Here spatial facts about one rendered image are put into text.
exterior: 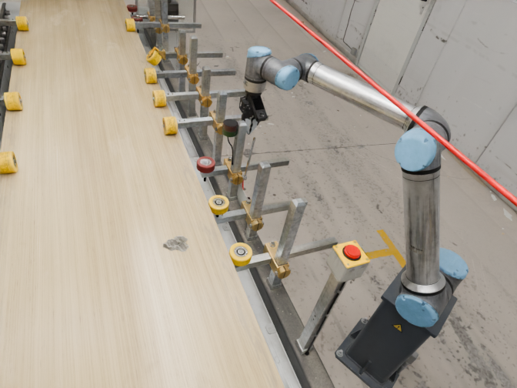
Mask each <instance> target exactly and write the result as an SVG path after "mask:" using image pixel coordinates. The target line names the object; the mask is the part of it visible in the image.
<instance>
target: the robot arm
mask: <svg viewBox="0 0 517 388"><path fill-rule="evenodd" d="M271 54H272V51H271V49H270V48H267V47H264V46H253V47H251V48H249V49H248V54H247V56H246V57H247V60H246V67H245V78H244V81H243V83H244V85H243V87H244V89H245V96H244V97H240V103H239V108H240V110H241V112H242V120H243V121H245V123H246V125H247V129H246V133H247V134H248V135H250V134H251V133H252V132H253V131H254V130H255V128H256V127H257V125H258V124H259V123H260V122H262V121H265V120H266V119H267V118H268V116H267V114H266V111H265V107H264V105H263V102H262V98H261V94H262V93H263V92H264V91H265V85H266V81H268V82H270V83H272V84H273V85H276V86H277V87H278V88H280V89H283V90H286V91H288V90H290V89H292V88H293V87H295V85H296V84H297V82H298V81H299V80H303V81H305V82H307V83H309V84H313V85H315V86H317V87H319V88H320V89H323V90H325V91H327V92H329V93H331V94H333V95H335V96H337V97H339V98H340V99H343V100H345V101H347V102H349V103H351V104H353V105H355V106H357V107H359V108H360V109H363V110H365V111H367V112H369V113H371V114H373V115H375V116H377V117H379V118H380V119H383V120H385V121H386V122H389V123H391V124H393V125H395V126H397V127H399V128H400V129H403V130H404V134H403V135H402V136H401V138H400V139H399V140H398V141H397V143H396V145H395V159H396V161H397V163H399V164H400V166H401V170H402V186H403V206H404V224H405V261H406V270H405V271H404V272H403V273H402V275H401V285H400V287H399V296H397V298H396V301H395V308H396V309H397V311H398V313H399V314H400V315H401V317H402V318H404V319H406V320H407V321H408V322H409V323H411V324H413V325H415V326H419V327H431V326H433V325H434V324H435V323H436V322H437V321H438V320H439V317H440V316H441V314H442V312H443V310H444V308H445V307H446V305H447V304H448V302H449V300H450V299H451V297H452V294H453V293H454V292H455V290H456V288H457V286H458V285H459V284H460V282H461V281H463V279H464V278H465V277H466V276H467V274H468V272H469V268H468V266H467V264H466V262H465V260H464V259H462V257H461V256H459V255H458V254H457V253H454V252H453V251H451V250H449V249H445V248H439V247H440V169H441V154H442V151H443V150H444V149H445V147H444V146H443V145H442V144H441V143H440V142H438V141H437V140H436V139H435V138H433V137H432V136H431V135H430V134H428V133H427V132H426V131H425V130H424V129H423V128H422V127H421V126H419V125H418V124H417V123H416V122H414V121H413V120H412V119H411V118H409V117H408V116H407V115H406V114H405V113H404V112H403V111H402V110H400V109H399V108H398V107H397V106H395V105H394V104H393V103H392V102H390V101H389V100H388V99H387V98H386V97H385V96H384V95H382V94H381V93H380V92H379V91H377V90H376V89H375V88H374V87H372V86H370V85H368V84H366V83H364V82H361V81H359V80H358V79H354V78H353V77H351V76H349V75H346V74H344V73H342V72H340V71H338V70H336V69H333V68H331V67H329V66H327V65H324V64H322V63H321V62H320V61H319V60H318V59H317V57H316V56H315V55H313V54H311V53H304V54H301V55H299V56H296V57H293V58H290V59H286V60H284V61H281V60H279V59H277V58H275V57H273V56H271ZM393 97H394V98H395V99H396V100H398V101H399V102H400V103H402V104H403V105H404V106H405V107H406V108H407V109H408V110H410V111H411V112H412V113H413V114H415V115H416V116H417V117H419V118H420V119H421V120H422V121H423V122H424V123H425V124H427V125H428V126H429V127H431V128H432V129H433V130H434V131H436V132H437V133H438V134H439V135H440V136H441V137H443V138H444V139H445V140H446V141H448V142H450V139H451V130H450V128H449V124H448V123H447V121H446V120H445V119H444V118H443V117H442V116H441V115H440V114H439V113H438V112H437V111H435V110H434V109H431V108H429V107H428V106H426V105H422V106H419V107H416V106H414V105H411V104H409V103H407V102H405V101H402V100H401V99H398V98H396V97H395V96H393ZM244 98H245V99H244ZM241 103H242V104H241ZM240 104H241V106H240ZM250 117H252V118H250ZM250 124H251V125H250ZM249 125H250V127H249Z"/></svg>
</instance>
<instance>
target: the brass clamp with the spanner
mask: <svg viewBox="0 0 517 388"><path fill-rule="evenodd" d="M231 162H232V161H231ZM231 162H230V161H228V159H224V163H223V165H224V166H225V165H226V166H227V168H228V174H227V176H228V178H229V180H230V182H233V184H235V185H238V184H240V183H242V181H243V177H242V171H240V172H235V173H233V172H232V170H231Z"/></svg>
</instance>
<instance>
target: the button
mask: <svg viewBox="0 0 517 388"><path fill-rule="evenodd" d="M344 251H345V254H346V255H347V256H348V257H349V258H352V259H357V258H359V257H360V255H361V251H360V249H359V248H358V247H357V246H354V245H347V246H346V247H345V250H344Z"/></svg>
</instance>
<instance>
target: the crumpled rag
mask: <svg viewBox="0 0 517 388"><path fill-rule="evenodd" d="M187 240H188V239H187V238H185V237H184V236H175V238H174V239H168V240H167V242H165V243H163V248H164V247H165V248H166V249H168V250H171V251H172V250H178V251H181V252H185V251H186V250H187V249H188V248H189V245H188V244H187V243H186V241H187Z"/></svg>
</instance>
